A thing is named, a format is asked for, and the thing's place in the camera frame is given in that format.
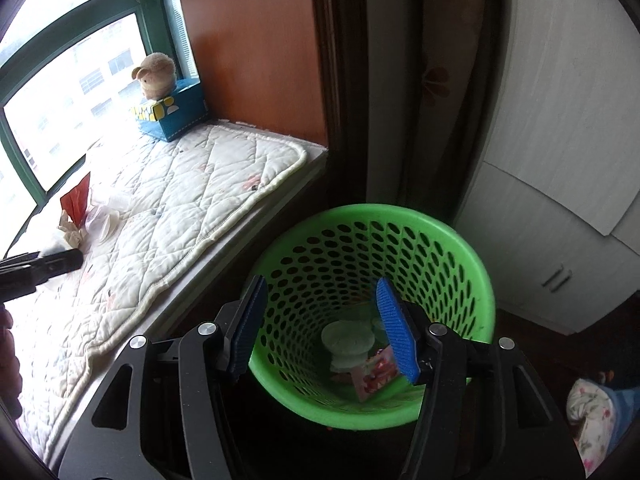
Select white round plastic lid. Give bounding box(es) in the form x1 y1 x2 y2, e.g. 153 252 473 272
322 321 377 361

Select beige flower print curtain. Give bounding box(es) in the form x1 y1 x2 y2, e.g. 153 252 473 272
365 0 506 221

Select white red paper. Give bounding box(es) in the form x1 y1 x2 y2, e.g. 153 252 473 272
57 210 86 247

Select floral cloth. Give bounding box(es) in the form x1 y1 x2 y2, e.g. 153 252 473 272
567 377 632 477

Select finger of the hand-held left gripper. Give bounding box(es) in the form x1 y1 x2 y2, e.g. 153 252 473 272
0 248 84 281

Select green perforated plastic basket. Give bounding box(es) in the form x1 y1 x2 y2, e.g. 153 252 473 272
247 203 497 431

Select red snack wrapper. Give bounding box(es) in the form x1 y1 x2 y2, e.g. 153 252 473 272
60 172 93 226

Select white quilted mat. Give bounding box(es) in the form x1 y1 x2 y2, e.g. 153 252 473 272
0 119 308 461

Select green window frame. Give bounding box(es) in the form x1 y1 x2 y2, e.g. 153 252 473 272
0 0 201 256

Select pink snack packet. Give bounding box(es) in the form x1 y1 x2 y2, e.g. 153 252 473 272
352 345 401 402

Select beige plush toy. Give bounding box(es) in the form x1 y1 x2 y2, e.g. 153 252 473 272
131 52 177 101

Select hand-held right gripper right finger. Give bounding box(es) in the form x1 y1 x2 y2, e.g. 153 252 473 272
376 277 586 480

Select beige apartment building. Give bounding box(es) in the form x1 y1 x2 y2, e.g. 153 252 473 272
15 10 146 171

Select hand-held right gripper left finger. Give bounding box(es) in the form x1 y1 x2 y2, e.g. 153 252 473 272
57 275 268 480

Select brown wooden panel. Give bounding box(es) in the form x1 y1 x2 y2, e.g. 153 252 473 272
176 0 331 148

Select blue dotted tissue box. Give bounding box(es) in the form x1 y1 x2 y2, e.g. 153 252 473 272
130 79 211 141

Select blue cloth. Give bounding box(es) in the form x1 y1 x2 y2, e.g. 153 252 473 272
597 370 640 413

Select person's left hand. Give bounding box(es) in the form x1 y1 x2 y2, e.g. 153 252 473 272
0 307 23 417

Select white wardrobe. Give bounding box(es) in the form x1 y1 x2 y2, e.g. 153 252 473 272
452 0 640 336

